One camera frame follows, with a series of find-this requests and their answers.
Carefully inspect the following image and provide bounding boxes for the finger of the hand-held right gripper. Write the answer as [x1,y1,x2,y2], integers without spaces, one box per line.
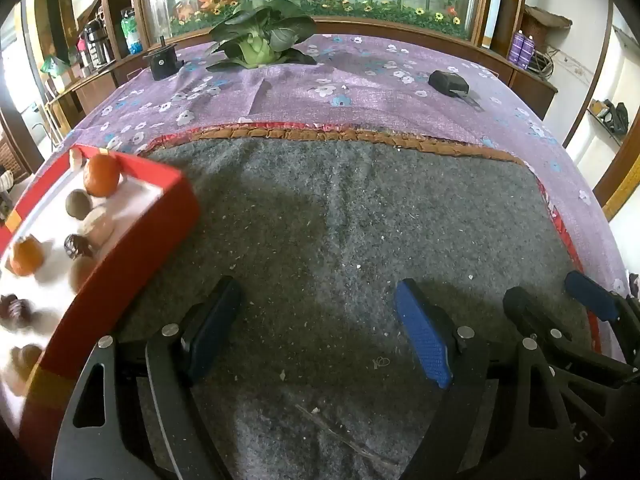
[502,287,636,391]
[565,270,640,361]

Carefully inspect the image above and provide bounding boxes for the brown wicker tray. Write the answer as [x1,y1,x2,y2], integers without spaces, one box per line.
[522,5,573,36]

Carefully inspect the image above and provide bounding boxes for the purple floral tablecloth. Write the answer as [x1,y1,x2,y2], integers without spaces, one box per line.
[37,32,632,306]

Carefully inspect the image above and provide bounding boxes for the grey felt mat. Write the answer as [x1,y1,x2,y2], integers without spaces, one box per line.
[115,122,601,480]

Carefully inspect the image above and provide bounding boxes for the orange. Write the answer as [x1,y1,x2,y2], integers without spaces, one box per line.
[82,154,122,198]
[9,236,47,277]

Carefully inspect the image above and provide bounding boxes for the white rolled poster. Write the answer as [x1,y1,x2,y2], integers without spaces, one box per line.
[481,0,507,51]

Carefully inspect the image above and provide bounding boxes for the green bok choy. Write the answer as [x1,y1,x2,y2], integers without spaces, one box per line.
[206,0,318,72]

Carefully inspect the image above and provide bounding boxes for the black cables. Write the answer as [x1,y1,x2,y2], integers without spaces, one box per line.
[530,47,556,81]

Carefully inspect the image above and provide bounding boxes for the brown kiwi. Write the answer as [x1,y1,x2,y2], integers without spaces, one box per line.
[65,190,94,221]
[10,344,45,396]

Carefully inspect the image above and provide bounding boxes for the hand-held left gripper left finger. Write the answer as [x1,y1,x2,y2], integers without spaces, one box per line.
[52,275,246,480]

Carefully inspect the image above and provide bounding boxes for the green and white bottle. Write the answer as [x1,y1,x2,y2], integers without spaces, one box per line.
[120,8,144,56]

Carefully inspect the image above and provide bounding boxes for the black bag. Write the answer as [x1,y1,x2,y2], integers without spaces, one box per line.
[590,99,630,136]

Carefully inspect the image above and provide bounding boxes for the black car key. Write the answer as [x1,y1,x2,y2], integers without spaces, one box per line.
[428,70,485,112]

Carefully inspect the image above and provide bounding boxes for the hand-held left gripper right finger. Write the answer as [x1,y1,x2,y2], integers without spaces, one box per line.
[394,278,576,480]

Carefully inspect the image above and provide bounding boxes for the wooden side counter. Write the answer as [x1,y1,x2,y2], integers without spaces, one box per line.
[45,52,151,133]

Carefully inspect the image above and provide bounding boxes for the green plastic bag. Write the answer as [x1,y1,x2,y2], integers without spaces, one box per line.
[40,54,71,78]

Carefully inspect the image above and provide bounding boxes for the black motor block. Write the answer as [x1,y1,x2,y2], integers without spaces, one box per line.
[144,35,187,82]

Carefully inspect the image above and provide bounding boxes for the black thermos jug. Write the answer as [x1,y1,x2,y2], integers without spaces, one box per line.
[84,20,112,67]

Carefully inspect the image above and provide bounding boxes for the red cardboard box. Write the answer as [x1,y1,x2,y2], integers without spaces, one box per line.
[0,144,201,441]

